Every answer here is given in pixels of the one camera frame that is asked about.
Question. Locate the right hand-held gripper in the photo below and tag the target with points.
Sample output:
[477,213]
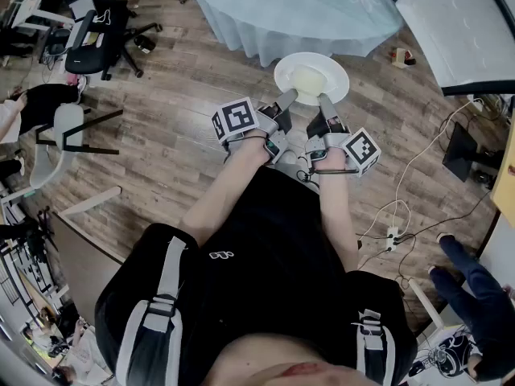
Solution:
[360,151]

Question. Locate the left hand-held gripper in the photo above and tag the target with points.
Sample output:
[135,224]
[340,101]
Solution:
[237,119]

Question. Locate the white round plate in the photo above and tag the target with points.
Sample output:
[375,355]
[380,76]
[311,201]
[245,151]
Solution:
[336,76]

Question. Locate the white chair with black legs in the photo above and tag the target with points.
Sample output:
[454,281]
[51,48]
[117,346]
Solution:
[68,129]

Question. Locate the black headphones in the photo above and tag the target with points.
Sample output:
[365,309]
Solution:
[452,356]

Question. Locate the white table leg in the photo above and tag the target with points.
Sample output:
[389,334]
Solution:
[426,306]

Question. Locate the black office chair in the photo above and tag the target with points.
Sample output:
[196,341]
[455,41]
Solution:
[88,50]

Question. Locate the white power strip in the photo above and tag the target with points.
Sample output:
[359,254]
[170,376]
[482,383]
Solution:
[392,237]

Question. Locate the round table with blue tablecloth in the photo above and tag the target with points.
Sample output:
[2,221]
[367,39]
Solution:
[289,10]

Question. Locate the person's chin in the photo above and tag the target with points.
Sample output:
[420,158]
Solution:
[289,364]

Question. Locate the person's left forearm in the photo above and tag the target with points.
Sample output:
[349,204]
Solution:
[229,191]

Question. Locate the pale wooden table leg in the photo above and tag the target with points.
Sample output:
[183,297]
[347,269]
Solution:
[90,201]

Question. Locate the person's right forearm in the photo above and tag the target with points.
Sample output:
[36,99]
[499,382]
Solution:
[336,215]

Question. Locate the person's black clothing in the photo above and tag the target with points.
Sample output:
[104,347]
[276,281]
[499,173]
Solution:
[265,264]

